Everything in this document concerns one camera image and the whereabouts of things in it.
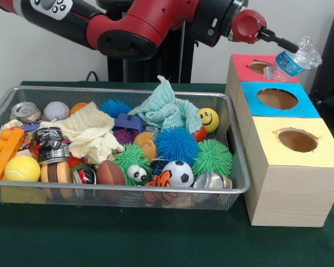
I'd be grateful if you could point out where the orange toy brick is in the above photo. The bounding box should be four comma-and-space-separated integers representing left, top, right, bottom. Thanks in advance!
0, 127, 25, 180

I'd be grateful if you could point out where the clear mesh bin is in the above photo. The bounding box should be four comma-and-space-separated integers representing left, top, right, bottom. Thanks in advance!
0, 85, 251, 211

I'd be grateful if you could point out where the yellow tennis ball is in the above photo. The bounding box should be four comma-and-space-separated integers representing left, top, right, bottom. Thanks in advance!
4, 155, 41, 182

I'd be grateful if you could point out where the small blue spiky ball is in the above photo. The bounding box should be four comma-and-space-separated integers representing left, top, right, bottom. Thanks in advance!
99, 100, 132, 118

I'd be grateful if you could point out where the crushed clear plastic bottle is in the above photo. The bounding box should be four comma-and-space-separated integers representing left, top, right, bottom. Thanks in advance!
263, 36, 323, 82

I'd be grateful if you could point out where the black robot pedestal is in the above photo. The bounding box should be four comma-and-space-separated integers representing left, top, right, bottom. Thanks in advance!
96, 0, 200, 84

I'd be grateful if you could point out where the green furry googly-eyed toy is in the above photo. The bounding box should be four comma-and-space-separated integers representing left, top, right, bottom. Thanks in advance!
113, 144, 153, 186

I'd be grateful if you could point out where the green spiky ball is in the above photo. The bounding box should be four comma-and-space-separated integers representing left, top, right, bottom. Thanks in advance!
191, 139, 234, 177

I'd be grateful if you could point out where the small soccer ball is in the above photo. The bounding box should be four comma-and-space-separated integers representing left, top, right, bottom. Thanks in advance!
161, 161, 195, 188

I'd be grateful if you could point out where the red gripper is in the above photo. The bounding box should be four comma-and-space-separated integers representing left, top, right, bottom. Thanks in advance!
229, 9, 300, 54

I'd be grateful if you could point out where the white baseball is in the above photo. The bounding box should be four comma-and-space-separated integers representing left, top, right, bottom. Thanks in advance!
43, 101, 71, 122

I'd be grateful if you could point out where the large blue spiky ball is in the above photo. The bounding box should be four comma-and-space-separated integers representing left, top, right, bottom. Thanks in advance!
154, 126, 200, 165

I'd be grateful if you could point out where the mint green cloth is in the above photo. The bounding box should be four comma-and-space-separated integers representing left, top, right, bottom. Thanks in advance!
128, 75, 203, 133

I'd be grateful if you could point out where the wooden box with three holes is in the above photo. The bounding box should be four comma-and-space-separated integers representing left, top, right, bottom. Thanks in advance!
225, 53, 334, 228

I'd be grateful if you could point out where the cream knitted cloth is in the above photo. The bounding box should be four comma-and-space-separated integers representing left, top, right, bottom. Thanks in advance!
41, 102, 124, 164

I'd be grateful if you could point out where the yellow smiley ball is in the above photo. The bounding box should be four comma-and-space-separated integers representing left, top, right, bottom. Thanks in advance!
197, 107, 220, 134

